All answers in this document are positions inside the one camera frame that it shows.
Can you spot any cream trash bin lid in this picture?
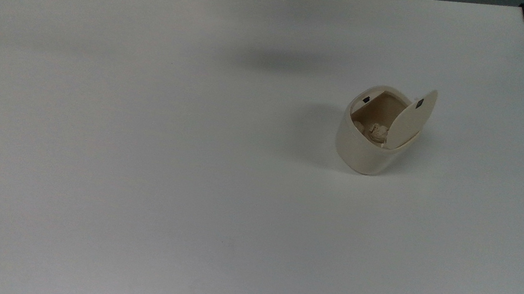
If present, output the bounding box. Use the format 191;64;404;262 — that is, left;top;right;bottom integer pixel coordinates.
382;85;439;154

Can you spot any crumpled paper ball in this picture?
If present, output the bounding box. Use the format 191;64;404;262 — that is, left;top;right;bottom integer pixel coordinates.
364;122;390;145

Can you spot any cream trash bin body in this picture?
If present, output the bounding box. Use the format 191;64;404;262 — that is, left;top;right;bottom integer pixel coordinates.
332;80;427;181

